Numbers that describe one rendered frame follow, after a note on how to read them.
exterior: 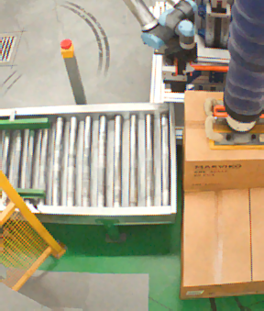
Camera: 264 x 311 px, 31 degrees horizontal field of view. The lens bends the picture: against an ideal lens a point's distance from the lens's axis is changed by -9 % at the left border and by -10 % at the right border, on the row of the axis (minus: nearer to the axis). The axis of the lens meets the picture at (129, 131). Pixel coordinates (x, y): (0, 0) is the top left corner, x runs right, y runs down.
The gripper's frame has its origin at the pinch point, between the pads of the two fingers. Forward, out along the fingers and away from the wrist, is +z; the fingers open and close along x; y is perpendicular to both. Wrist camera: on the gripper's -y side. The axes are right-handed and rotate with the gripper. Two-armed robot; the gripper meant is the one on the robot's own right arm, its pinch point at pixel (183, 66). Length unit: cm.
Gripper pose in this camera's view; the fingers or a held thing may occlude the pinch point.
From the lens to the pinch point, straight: 261.4
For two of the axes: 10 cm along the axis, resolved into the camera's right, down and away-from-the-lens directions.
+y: 10.0, 0.0, -0.9
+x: 0.4, -8.8, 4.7
